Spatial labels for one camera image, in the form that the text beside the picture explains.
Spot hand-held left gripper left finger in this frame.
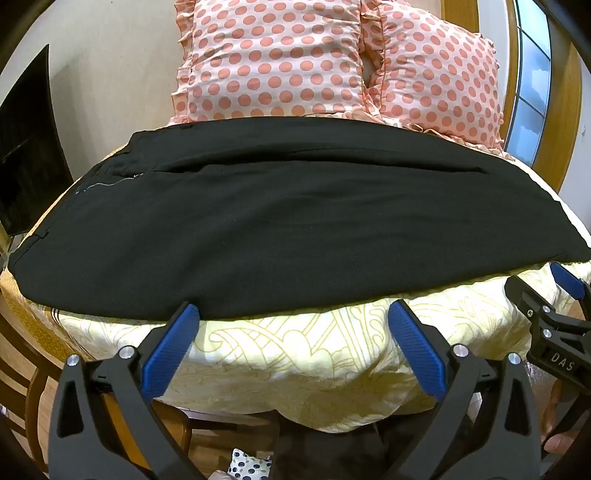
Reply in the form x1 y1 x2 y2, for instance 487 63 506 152
48 301 206 480

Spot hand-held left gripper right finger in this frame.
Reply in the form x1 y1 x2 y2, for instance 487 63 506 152
387 299 542 480

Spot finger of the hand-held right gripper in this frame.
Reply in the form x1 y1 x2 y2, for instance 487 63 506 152
549 261 591 303
504 275 557 324

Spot black pants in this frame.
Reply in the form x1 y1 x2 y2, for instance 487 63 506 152
7 116 591 321

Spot person's right hand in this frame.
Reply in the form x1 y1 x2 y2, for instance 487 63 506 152
538 376 591 460

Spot yellow patterned bed sheet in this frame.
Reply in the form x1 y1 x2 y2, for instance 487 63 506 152
0 143 591 435

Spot dark grey cloth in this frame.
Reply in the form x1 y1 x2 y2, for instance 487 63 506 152
276 413 399 480

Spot white dark-dotted cloth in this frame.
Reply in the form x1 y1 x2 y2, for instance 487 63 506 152
229 448 274 480

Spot wooden chair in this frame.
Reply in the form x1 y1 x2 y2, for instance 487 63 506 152
0 295 192 464

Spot wooden framed window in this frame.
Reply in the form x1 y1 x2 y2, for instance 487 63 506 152
501 0 583 193

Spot glass window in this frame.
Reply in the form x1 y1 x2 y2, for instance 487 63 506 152
512 0 552 160

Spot pink polka dot pillow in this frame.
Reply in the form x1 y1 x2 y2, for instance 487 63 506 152
360 0 505 151
168 0 377 126

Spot black flat screen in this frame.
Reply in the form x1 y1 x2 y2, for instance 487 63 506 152
0 44 70 236

